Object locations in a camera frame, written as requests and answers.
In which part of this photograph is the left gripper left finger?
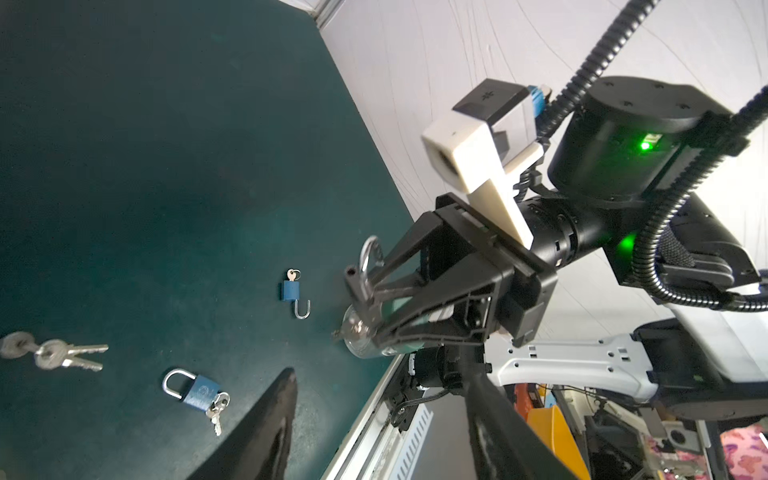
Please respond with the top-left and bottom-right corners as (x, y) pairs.
(190, 368), (298, 480)

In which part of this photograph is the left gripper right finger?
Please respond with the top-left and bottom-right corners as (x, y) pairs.
(464, 367), (575, 480)

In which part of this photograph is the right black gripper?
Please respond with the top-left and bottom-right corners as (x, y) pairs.
(344, 194), (557, 354)

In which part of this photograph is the silver padlock with keys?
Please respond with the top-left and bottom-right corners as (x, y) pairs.
(1, 331), (109, 372)
(332, 235), (385, 359)

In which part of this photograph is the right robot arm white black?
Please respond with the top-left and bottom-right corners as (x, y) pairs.
(339, 76), (767, 421)

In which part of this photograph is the blue padlock with keys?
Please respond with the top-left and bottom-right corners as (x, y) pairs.
(161, 368), (231, 437)

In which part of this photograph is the small blue padlock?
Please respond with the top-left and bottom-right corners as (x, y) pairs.
(280, 268), (311, 320)

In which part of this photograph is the white slotted cable duct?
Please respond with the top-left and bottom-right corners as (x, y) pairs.
(383, 405), (434, 480)

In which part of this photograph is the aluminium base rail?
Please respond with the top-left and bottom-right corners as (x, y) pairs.
(322, 355), (419, 480)

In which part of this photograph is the right black corrugated cable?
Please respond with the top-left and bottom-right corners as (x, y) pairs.
(539, 0), (768, 313)

